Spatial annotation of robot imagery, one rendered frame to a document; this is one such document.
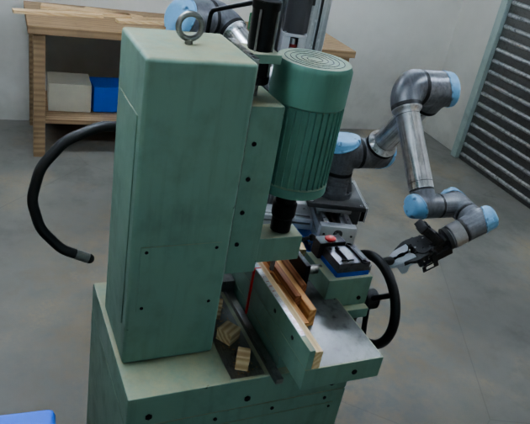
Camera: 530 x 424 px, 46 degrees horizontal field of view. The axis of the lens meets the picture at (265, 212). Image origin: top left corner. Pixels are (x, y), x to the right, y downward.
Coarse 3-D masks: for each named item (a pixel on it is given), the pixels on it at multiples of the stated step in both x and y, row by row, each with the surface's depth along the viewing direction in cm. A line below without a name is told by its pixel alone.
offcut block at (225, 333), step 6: (222, 324) 158; (228, 324) 159; (234, 324) 159; (222, 330) 156; (228, 330) 157; (234, 330) 157; (240, 330) 159; (216, 336) 158; (222, 336) 157; (228, 336) 156; (234, 336) 157; (228, 342) 156
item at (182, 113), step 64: (128, 64) 124; (192, 64) 115; (256, 64) 121; (128, 128) 126; (192, 128) 122; (128, 192) 129; (192, 192) 129; (128, 256) 133; (192, 256) 137; (128, 320) 139; (192, 320) 146
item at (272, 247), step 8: (264, 224) 159; (264, 232) 155; (272, 232) 156; (288, 232) 157; (296, 232) 158; (264, 240) 153; (272, 240) 153; (280, 240) 155; (288, 240) 155; (296, 240) 157; (264, 248) 154; (272, 248) 155; (280, 248) 156; (288, 248) 157; (296, 248) 158; (264, 256) 155; (272, 256) 156; (280, 256) 157; (288, 256) 158; (296, 256) 159
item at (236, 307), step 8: (224, 280) 173; (232, 280) 173; (224, 288) 173; (232, 288) 174; (232, 296) 173; (232, 304) 170; (240, 312) 167; (240, 320) 166; (248, 320) 165; (248, 328) 162; (248, 336) 161; (256, 336) 160; (256, 344) 157; (264, 352) 154; (264, 360) 152; (272, 360) 153; (272, 368) 150; (272, 376) 149; (280, 376) 148
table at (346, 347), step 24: (240, 288) 171; (312, 288) 168; (264, 312) 157; (336, 312) 160; (360, 312) 169; (336, 336) 151; (360, 336) 153; (288, 360) 146; (336, 360) 143; (360, 360) 145; (312, 384) 142
